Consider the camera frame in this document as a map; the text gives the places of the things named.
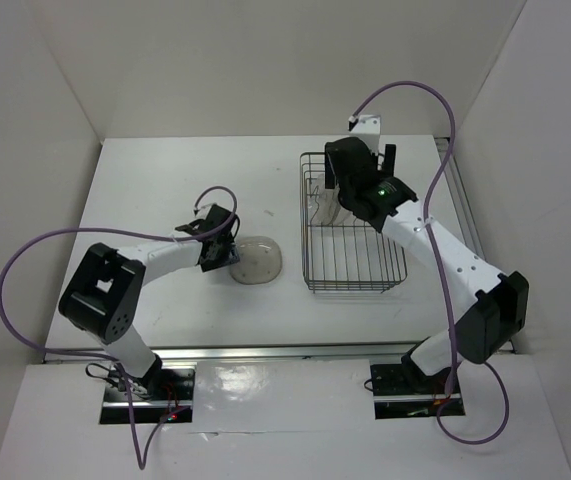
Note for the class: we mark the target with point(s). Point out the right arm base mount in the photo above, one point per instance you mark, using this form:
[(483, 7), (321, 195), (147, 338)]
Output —
[(394, 397)]

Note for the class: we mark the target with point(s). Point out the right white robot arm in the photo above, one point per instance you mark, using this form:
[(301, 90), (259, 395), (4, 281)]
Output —
[(484, 307)]

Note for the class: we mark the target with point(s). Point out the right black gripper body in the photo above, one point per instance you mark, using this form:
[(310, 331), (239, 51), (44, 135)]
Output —
[(330, 179)]

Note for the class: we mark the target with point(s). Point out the wire dish rack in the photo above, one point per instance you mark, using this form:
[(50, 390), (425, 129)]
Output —
[(348, 258)]

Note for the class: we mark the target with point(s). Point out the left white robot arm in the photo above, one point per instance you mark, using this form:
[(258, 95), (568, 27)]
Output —
[(102, 296)]

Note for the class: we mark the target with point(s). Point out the clear plate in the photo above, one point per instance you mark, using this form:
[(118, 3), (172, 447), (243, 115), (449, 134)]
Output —
[(327, 180), (315, 200)]

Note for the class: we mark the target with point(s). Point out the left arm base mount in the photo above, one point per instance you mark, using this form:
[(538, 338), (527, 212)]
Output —
[(174, 397)]

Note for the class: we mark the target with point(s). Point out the front aluminium rail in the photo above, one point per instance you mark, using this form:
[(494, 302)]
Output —
[(300, 351)]

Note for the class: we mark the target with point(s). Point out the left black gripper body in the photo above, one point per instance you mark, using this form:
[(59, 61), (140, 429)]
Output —
[(221, 256)]

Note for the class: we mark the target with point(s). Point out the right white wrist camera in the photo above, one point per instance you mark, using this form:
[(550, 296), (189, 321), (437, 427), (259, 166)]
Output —
[(367, 128)]

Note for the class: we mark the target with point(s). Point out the smoky plate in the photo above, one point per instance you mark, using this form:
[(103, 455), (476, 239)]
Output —
[(329, 212), (260, 261)]

